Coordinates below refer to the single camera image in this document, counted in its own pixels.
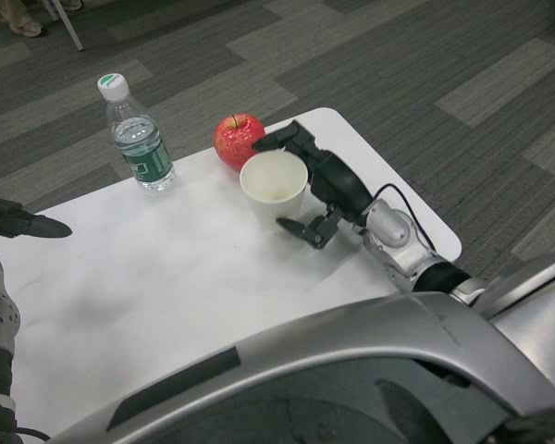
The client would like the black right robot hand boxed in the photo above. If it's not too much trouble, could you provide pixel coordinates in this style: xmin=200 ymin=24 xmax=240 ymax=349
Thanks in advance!
xmin=251 ymin=119 xmax=374 ymax=251

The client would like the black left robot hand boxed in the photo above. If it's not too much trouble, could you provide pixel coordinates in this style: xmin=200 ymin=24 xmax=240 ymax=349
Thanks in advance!
xmin=0 ymin=138 xmax=73 ymax=240

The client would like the white paper cup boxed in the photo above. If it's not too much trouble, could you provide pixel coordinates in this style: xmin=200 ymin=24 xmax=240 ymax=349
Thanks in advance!
xmin=239 ymin=151 xmax=309 ymax=228

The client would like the red apple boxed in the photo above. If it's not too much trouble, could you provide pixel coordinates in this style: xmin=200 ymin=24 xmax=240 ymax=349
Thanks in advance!
xmin=213 ymin=113 xmax=267 ymax=173

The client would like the clear plastic water bottle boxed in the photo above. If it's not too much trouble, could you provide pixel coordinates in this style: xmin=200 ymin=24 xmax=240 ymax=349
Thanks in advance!
xmin=96 ymin=72 xmax=177 ymax=192

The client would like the person in beige trousers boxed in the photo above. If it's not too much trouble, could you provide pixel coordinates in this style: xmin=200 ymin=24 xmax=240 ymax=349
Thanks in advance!
xmin=0 ymin=0 xmax=84 ymax=39

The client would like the white slanted table leg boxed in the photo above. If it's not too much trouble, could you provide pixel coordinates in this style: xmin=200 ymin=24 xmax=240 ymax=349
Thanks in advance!
xmin=49 ymin=0 xmax=85 ymax=52

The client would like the silver robot chest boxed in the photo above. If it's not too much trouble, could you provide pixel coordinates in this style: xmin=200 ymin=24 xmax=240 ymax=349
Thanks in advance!
xmin=45 ymin=252 xmax=555 ymax=444

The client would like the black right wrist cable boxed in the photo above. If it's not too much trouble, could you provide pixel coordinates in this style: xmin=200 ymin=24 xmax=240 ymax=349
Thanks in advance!
xmin=372 ymin=183 xmax=438 ymax=253

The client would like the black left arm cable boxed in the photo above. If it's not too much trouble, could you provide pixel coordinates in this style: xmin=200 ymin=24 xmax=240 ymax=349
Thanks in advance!
xmin=13 ymin=427 xmax=52 ymax=440

